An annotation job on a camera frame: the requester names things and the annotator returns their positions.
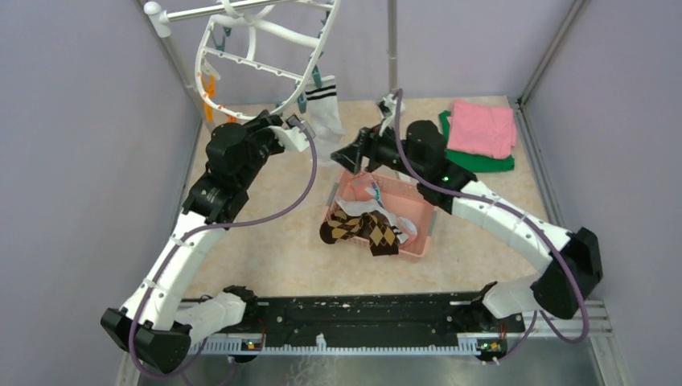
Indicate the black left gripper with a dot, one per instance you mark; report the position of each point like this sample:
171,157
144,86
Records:
260,123

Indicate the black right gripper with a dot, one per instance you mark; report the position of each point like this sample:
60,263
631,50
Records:
366,145

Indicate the white black-striped sock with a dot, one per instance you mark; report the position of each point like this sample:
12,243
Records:
323,108

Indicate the brown argyle sock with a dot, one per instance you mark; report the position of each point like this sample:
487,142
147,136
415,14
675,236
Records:
379,234
340,226

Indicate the pink striped sock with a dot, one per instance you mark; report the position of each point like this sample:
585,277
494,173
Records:
366,188

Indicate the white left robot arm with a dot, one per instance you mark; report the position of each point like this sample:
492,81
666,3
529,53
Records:
150,324

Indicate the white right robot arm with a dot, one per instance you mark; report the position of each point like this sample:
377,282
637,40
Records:
568,264

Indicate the white oval clip hanger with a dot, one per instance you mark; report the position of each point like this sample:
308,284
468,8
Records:
277,41

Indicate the pink plastic basket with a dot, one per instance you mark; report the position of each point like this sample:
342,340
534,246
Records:
403,199

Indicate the green folded cloth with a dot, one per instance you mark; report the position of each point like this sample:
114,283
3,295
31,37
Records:
473,162

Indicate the pink folded cloth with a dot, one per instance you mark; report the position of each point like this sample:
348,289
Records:
488,131

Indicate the white drying rack stand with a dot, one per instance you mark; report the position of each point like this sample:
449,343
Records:
176,53

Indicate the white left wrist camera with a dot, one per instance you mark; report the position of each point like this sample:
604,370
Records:
295,134

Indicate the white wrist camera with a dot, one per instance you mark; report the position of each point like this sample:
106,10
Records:
387,105
295,134

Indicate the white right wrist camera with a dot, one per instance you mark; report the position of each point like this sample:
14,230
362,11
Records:
387,105

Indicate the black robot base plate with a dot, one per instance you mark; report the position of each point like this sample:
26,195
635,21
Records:
372,321

